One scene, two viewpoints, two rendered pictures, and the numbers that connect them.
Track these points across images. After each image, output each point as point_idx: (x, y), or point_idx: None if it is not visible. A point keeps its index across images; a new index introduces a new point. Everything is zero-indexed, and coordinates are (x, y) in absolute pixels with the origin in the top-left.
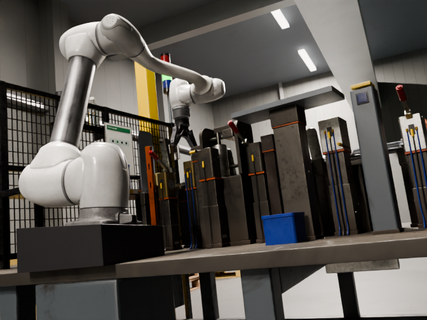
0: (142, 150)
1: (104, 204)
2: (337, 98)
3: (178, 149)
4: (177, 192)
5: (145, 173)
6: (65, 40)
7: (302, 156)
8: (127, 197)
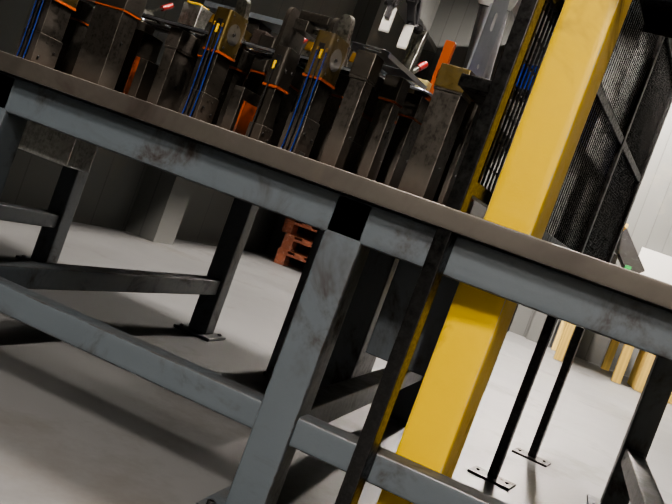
0: (496, 27)
1: None
2: (211, 9)
3: (402, 31)
4: (413, 86)
5: (479, 69)
6: None
7: None
8: None
